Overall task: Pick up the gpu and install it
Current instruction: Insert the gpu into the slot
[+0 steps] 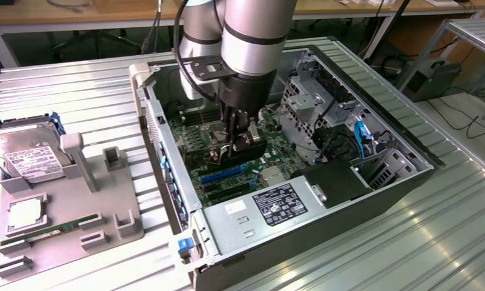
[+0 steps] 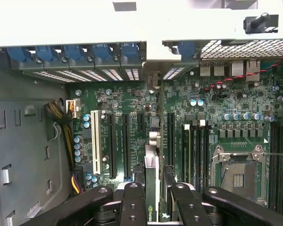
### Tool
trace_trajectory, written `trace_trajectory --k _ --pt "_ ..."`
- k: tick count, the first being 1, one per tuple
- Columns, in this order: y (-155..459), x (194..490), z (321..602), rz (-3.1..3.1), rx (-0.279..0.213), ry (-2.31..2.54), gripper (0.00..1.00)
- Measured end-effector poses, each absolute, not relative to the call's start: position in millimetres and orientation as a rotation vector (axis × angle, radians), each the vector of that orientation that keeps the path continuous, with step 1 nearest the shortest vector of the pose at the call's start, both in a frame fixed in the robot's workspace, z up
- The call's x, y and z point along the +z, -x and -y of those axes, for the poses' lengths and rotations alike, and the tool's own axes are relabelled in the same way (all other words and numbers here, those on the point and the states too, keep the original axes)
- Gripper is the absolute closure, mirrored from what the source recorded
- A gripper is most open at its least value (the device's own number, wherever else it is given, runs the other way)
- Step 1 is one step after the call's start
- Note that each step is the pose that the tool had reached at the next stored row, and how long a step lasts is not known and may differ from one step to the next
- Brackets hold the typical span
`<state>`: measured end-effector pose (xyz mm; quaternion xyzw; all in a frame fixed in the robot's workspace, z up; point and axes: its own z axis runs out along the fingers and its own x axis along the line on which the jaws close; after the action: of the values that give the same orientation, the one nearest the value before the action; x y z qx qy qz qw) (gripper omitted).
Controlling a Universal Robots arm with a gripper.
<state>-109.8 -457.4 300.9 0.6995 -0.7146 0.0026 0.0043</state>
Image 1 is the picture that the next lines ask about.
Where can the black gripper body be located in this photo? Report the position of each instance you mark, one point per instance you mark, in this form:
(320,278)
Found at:
(247,94)

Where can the green low-profile GPU card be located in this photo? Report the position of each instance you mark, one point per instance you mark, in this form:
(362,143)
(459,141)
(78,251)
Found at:
(247,156)

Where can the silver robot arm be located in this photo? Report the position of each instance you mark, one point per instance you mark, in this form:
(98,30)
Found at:
(251,45)

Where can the CPU socket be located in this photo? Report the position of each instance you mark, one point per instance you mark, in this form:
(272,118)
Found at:
(218,128)

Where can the green Dell motherboard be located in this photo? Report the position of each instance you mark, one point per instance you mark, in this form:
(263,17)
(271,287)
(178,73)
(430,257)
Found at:
(276,142)

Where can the blue expansion slot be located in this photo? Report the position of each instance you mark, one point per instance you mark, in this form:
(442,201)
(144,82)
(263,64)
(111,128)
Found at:
(218,179)
(227,172)

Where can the metal disk bay cage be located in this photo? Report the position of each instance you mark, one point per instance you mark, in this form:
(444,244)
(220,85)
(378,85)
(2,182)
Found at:
(307,100)

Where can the silver finned chipset heatsink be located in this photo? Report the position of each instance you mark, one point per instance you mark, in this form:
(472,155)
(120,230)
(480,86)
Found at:
(272,177)

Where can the black expansion slot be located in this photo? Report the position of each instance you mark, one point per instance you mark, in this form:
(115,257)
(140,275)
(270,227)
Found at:
(227,190)
(231,197)

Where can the black plastic air shroud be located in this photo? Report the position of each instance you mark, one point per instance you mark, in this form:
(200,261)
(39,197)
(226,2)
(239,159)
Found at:
(331,182)

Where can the silver power supply unit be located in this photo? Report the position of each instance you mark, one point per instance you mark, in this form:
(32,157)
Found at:
(243,230)

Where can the perforated metal bay cage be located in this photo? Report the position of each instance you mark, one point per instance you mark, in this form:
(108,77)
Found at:
(388,169)

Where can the open black PC case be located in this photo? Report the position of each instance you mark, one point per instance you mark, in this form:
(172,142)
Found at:
(307,242)

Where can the black office chair base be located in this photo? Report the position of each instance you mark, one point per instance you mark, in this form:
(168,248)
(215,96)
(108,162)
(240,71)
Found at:
(102,39)

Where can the blue case latch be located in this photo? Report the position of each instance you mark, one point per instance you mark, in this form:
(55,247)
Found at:
(184,245)

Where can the blue plastic disk caddy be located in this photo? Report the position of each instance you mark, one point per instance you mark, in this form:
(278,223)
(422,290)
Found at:
(59,121)

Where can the black equipment box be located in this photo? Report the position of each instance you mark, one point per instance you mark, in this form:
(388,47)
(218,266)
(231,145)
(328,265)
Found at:
(432,82)

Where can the silver hard disk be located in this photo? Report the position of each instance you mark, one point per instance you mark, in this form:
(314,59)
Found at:
(28,154)

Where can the green RAM stick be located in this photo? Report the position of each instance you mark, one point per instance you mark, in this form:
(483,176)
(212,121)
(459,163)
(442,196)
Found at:
(52,229)

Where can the grey plastic parts rack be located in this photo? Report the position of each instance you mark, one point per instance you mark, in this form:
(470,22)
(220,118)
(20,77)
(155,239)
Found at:
(64,251)

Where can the silver CPU chip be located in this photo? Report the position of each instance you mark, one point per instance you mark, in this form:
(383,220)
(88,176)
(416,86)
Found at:
(24,216)

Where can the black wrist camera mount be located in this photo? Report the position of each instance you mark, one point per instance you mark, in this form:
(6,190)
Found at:
(210,68)

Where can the wooden desk with white frame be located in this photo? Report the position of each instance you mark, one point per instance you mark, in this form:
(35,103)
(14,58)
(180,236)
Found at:
(44,18)

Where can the aluminium profile frame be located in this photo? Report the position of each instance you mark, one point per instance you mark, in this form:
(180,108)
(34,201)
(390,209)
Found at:
(478,34)

